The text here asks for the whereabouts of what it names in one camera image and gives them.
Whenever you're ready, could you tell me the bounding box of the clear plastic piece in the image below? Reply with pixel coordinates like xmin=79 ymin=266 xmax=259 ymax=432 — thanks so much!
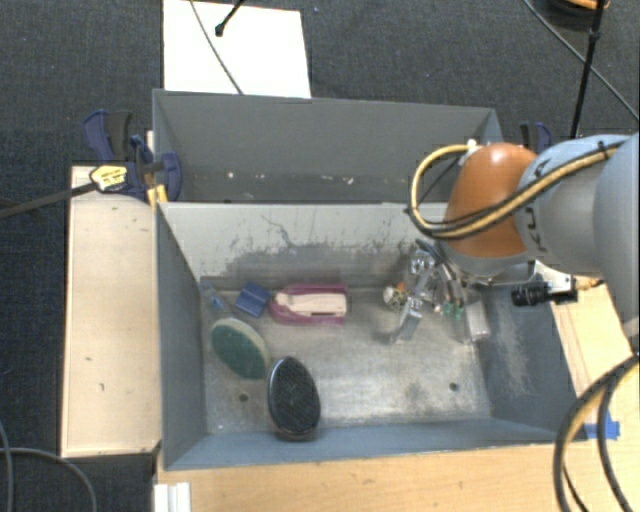
xmin=199 ymin=279 xmax=227 ymax=314

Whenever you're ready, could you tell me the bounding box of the pale wood board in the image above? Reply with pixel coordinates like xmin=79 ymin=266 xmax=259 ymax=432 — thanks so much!
xmin=60 ymin=166 xmax=163 ymax=459

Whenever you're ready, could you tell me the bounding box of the black oval brush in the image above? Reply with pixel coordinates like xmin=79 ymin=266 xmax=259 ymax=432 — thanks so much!
xmin=265 ymin=355 xmax=323 ymax=443

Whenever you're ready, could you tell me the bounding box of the purple and beige stapler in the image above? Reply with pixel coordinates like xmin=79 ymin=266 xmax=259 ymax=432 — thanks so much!
xmin=268 ymin=283 xmax=350 ymax=328

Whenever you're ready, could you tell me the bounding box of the blue ridged block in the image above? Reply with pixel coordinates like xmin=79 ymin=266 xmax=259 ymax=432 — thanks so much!
xmin=234 ymin=281 xmax=272 ymax=319

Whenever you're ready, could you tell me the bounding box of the grey metal bin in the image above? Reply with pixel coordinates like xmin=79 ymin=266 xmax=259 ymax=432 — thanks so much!
xmin=151 ymin=88 xmax=589 ymax=472

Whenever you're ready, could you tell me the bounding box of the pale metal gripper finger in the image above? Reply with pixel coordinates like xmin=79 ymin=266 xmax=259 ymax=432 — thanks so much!
xmin=396 ymin=297 xmax=423 ymax=343
xmin=463 ymin=299 xmax=490 ymax=344

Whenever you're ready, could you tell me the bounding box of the black cylinder on white bracket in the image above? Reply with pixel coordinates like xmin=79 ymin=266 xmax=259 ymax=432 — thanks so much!
xmin=510 ymin=259 xmax=580 ymax=307

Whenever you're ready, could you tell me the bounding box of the green round scrubbing pad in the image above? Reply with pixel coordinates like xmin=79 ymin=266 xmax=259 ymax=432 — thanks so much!
xmin=209 ymin=316 xmax=272 ymax=381

